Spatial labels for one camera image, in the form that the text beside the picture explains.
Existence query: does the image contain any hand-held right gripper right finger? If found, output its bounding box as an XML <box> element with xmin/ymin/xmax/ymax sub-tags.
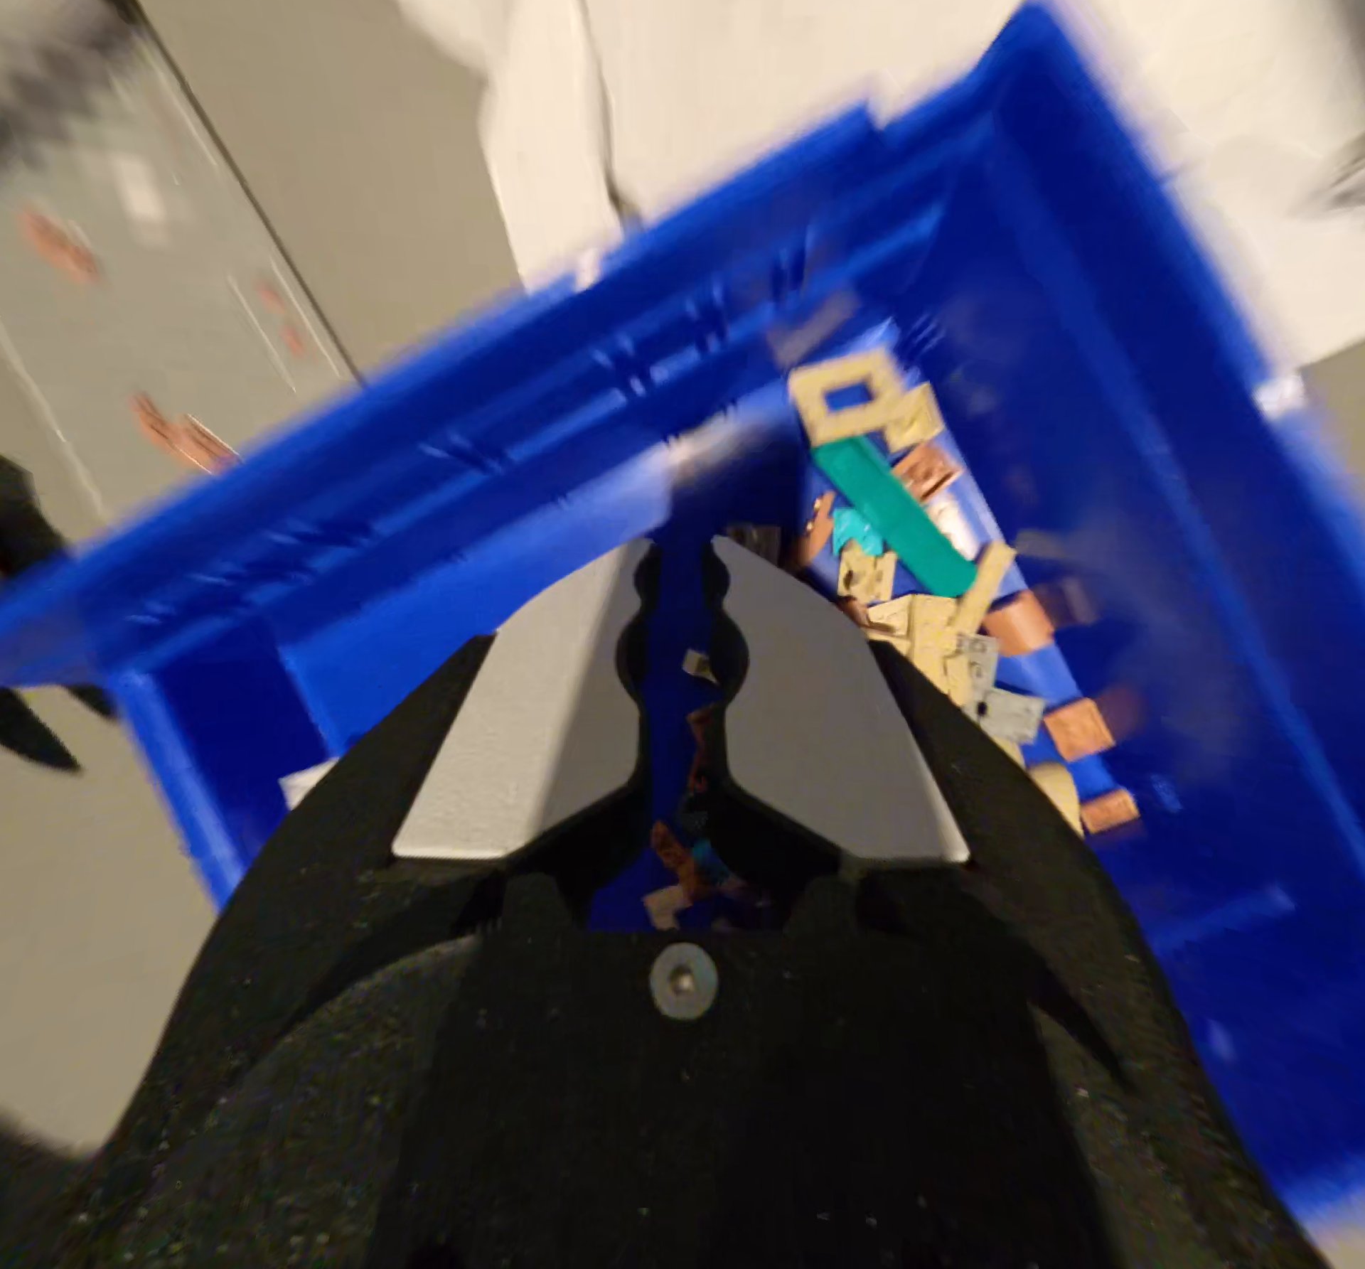
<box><xmin>708</xmin><ymin>534</ymin><xmax>972</xmax><ymax>865</ymax></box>

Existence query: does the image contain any long teal toy brick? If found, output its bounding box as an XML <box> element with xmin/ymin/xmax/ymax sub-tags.
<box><xmin>811</xmin><ymin>437</ymin><xmax>977</xmax><ymax>597</ymax></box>

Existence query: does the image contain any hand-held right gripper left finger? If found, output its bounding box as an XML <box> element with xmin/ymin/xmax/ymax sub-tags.
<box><xmin>393</xmin><ymin>537</ymin><xmax>654</xmax><ymax>859</ymax></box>

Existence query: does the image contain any blue plastic bin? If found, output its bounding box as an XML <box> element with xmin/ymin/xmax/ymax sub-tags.
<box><xmin>0</xmin><ymin>0</ymin><xmax>1365</xmax><ymax>1227</ymax></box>

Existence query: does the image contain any grey instruction booklet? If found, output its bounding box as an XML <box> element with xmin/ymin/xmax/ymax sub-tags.
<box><xmin>0</xmin><ymin>0</ymin><xmax>364</xmax><ymax>545</ymax></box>

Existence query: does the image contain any pile of toy bricks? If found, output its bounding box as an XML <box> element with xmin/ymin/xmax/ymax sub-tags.
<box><xmin>640</xmin><ymin>346</ymin><xmax>1143</xmax><ymax>934</ymax></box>

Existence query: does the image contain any plain white paper bag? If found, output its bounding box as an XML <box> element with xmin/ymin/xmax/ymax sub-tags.
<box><xmin>575</xmin><ymin>0</ymin><xmax>1365</xmax><ymax>363</ymax></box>

